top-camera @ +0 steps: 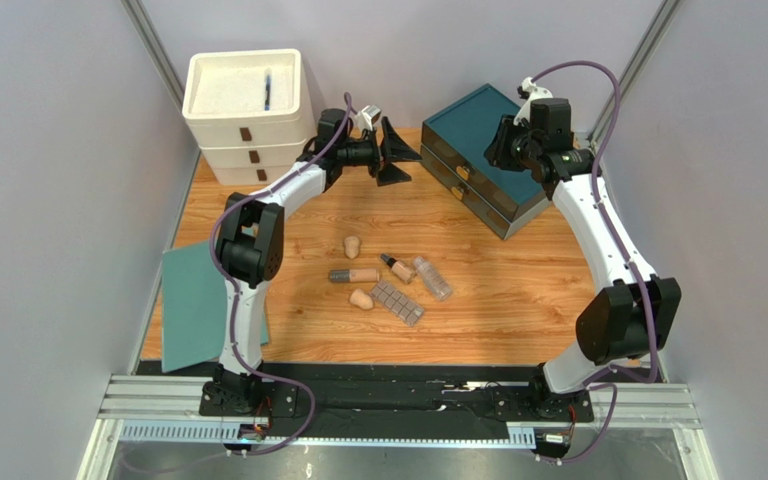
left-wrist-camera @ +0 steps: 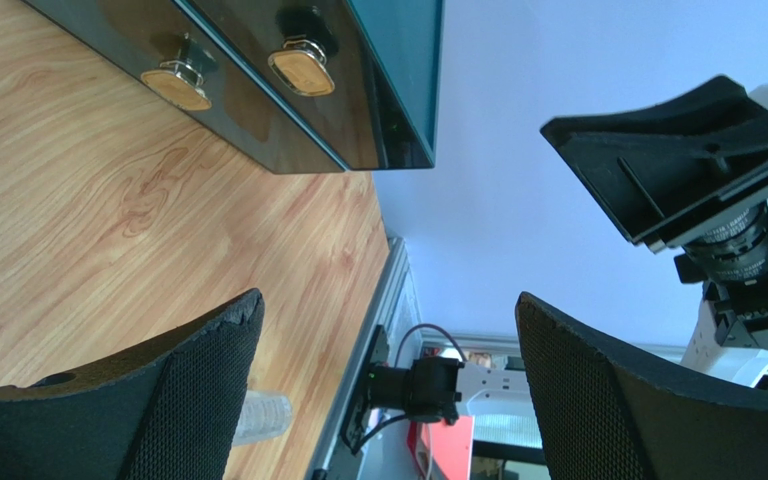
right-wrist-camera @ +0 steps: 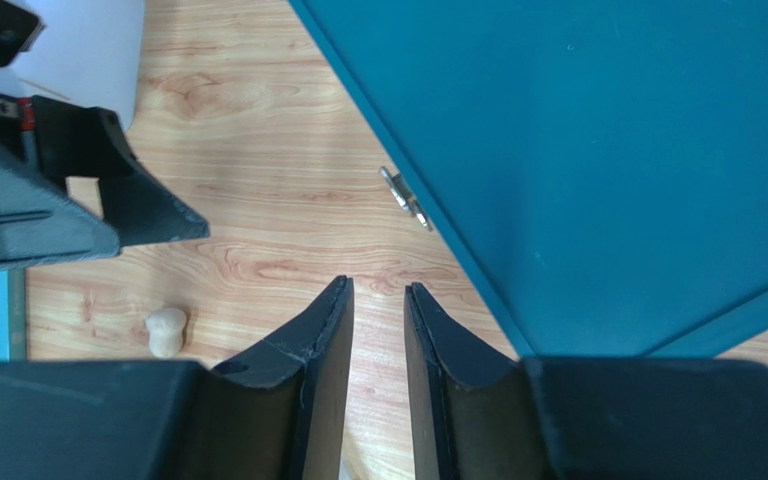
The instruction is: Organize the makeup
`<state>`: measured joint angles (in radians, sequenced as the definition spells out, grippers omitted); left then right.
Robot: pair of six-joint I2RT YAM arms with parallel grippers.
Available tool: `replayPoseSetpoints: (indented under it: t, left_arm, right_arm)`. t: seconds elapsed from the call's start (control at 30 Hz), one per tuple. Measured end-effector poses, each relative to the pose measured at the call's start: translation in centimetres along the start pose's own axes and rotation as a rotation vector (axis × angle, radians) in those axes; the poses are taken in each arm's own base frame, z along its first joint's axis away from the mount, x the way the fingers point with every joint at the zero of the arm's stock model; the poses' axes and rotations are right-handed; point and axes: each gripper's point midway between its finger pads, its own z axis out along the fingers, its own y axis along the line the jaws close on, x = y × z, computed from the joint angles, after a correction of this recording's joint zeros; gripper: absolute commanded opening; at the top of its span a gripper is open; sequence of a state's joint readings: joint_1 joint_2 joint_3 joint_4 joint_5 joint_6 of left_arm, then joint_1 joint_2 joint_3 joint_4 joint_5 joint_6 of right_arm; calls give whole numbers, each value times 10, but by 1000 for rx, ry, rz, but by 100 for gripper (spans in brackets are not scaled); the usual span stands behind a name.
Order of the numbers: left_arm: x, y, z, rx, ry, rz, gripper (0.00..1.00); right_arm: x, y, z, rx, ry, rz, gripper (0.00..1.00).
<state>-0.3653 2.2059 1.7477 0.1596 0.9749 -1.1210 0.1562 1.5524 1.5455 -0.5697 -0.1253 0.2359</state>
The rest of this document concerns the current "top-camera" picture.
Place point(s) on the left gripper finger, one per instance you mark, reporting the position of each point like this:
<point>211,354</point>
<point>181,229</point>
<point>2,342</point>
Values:
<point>393,147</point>
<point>390,174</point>

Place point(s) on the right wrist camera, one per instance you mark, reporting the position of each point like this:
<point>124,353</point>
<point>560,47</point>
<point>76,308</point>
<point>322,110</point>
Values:
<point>529,92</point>

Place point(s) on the teal board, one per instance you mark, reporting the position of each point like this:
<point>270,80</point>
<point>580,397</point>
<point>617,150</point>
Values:
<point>196,301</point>

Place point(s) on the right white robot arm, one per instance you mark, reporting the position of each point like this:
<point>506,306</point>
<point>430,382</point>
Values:
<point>634,308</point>

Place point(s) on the white three-drawer organizer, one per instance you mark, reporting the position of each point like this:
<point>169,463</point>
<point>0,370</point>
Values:
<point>223,107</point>

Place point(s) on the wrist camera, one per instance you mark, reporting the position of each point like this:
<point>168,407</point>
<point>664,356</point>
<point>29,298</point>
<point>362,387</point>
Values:
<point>366,118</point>
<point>529,92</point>

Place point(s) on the blue pen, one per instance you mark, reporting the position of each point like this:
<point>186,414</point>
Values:
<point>267,90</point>

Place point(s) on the concealer tube grey cap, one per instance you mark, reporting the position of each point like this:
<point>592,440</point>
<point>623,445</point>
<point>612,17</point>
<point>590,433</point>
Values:
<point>354,275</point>

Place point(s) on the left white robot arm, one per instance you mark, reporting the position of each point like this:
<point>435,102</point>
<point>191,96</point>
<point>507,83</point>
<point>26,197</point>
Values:
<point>249,236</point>

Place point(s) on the teal drawer cabinet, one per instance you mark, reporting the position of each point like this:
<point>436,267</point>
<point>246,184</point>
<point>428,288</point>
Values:
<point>486,105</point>

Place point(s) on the eyeshadow palette clear case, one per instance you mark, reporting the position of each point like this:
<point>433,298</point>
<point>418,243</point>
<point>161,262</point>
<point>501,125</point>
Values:
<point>397,303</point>

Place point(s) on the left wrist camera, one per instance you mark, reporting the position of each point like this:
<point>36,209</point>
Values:
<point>366,118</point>

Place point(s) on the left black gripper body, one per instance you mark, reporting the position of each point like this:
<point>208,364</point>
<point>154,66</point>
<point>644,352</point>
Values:
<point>359,153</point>

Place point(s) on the clear plastic bottle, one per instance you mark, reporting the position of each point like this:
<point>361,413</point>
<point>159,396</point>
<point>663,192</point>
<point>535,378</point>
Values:
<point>440,289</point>

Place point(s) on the clear drawer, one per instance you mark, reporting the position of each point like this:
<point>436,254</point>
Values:
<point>454,153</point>
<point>466,195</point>

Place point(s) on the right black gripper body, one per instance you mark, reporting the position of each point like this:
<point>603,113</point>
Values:
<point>500,142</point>

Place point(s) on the foundation bottle black cap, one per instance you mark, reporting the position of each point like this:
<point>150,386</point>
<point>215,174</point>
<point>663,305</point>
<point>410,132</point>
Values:
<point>399,268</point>

